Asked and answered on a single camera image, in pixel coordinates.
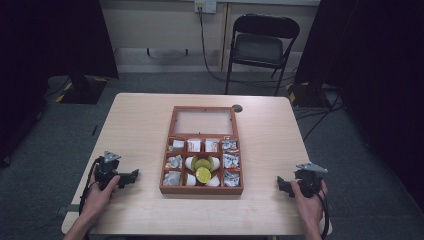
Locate dark stand base yellow tape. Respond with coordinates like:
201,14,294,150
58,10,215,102
46,74,110,105
285,81,335,109

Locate person's left hand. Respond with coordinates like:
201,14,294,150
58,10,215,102
80,174,121,219

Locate black folding chair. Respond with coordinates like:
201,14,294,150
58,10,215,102
224,13,301,97

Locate person's right hand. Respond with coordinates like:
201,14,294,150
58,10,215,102
289,179,330,228

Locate black floor cables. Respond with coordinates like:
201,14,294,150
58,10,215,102
294,94,345,142

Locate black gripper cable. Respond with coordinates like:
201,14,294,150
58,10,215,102
314,190,331,240
78,156,103,216

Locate wooden compartment box with lid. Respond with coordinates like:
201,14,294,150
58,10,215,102
159,105,245,196

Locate black curtain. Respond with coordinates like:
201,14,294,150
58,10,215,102
0,0,120,168
294,0,424,214

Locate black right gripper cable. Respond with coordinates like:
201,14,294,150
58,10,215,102
314,190,331,240

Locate silver packet with coloured print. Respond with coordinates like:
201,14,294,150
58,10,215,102
221,139,240,154
223,170,241,188
222,153,241,170

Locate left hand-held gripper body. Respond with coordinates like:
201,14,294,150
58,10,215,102
94,150,128,191

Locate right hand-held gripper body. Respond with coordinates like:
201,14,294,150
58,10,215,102
292,162,329,198

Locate white red sachet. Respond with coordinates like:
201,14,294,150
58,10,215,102
204,138,220,153
186,138,203,153

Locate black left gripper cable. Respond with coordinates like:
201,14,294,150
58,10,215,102
78,156,103,216

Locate silver grey packet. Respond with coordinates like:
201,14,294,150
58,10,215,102
165,154,184,170
163,170,182,187
168,139,186,153

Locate white wall socket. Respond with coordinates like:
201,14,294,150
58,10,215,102
194,0,218,15

